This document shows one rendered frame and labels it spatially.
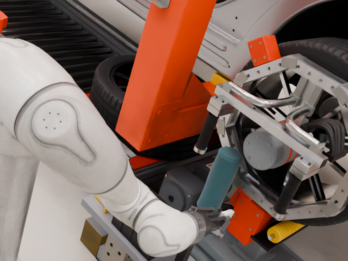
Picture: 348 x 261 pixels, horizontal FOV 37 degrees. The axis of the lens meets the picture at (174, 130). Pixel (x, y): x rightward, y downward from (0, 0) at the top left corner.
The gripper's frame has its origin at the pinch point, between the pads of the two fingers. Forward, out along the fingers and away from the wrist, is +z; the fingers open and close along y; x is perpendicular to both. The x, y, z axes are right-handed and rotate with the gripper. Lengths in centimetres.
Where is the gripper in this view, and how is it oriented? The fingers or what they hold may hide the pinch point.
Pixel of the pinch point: (226, 215)
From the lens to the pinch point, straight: 159.9
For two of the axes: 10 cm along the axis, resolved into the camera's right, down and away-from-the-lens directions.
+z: 5.2, 0.0, 8.5
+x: -4.5, 8.5, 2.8
